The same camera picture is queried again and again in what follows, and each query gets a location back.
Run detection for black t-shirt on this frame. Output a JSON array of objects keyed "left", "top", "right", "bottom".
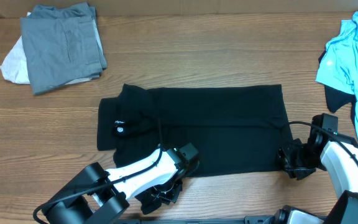
[{"left": 97, "top": 85, "right": 293, "bottom": 177}]

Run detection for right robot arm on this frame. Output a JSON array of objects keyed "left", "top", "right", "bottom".
[{"left": 270, "top": 113, "right": 358, "bottom": 224}]

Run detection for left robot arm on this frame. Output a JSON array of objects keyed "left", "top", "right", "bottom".
[{"left": 37, "top": 144, "right": 200, "bottom": 224}]

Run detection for black garment under blue shirt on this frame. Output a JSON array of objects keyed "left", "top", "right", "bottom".
[{"left": 318, "top": 49, "right": 357, "bottom": 125}]

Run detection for folded grey shorts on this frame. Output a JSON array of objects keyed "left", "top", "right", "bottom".
[{"left": 20, "top": 2, "right": 107, "bottom": 95}]

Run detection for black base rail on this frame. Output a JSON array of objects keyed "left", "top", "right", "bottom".
[{"left": 115, "top": 215, "right": 278, "bottom": 224}]

